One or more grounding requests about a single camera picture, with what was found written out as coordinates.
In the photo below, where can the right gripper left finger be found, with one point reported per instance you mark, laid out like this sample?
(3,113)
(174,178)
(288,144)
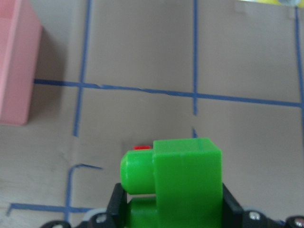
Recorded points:
(114,215)

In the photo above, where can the pink plastic box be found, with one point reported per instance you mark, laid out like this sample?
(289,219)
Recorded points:
(20,35)

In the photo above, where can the green toy block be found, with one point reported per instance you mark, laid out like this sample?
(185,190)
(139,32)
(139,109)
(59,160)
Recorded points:
(175,184)

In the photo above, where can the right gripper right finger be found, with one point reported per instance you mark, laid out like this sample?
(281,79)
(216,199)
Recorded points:
(235,216)

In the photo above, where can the red toy block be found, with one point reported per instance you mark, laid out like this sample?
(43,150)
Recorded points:
(142,147)

